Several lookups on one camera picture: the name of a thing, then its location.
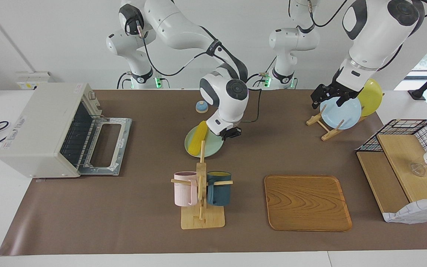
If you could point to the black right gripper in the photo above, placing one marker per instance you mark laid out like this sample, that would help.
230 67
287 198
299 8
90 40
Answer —
232 132

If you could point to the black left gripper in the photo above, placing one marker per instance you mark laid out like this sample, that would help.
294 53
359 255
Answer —
337 89

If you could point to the pale green plate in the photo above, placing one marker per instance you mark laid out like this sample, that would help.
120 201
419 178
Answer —
213 146

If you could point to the yellow corn cob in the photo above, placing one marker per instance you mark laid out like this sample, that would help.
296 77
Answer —
198 138

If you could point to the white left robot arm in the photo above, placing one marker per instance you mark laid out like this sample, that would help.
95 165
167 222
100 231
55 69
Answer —
376 33

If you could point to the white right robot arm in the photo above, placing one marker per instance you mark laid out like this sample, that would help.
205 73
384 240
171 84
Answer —
184 26

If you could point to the beige toaster oven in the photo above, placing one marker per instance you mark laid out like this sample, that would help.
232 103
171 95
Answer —
35 126

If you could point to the light blue plate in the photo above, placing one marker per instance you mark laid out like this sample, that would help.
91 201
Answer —
341 115

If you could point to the wooden plate rack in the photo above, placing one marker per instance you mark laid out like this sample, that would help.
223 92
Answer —
328 135

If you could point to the yellow plate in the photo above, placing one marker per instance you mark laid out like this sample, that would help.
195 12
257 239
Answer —
373 98

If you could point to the dark blue mug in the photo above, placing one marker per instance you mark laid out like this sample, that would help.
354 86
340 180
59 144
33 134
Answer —
219 193

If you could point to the pink mug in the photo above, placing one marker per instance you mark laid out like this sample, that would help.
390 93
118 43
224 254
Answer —
183 191

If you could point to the wooden mug tree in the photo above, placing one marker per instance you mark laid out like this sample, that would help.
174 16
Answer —
201 218

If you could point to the light wooden two-step shelf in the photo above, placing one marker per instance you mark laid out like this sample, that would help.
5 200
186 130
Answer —
402 155

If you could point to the brown wooden tray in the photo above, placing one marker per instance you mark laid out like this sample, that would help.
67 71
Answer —
306 204

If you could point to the brown table mat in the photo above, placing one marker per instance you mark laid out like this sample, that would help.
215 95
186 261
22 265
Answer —
143 204

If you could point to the small clear glass object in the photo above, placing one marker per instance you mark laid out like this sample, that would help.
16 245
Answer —
418 169

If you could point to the white checkered cloth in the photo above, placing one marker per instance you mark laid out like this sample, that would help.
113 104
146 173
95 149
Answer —
417 213

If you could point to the white power strip box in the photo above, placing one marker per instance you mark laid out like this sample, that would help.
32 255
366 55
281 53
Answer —
32 79

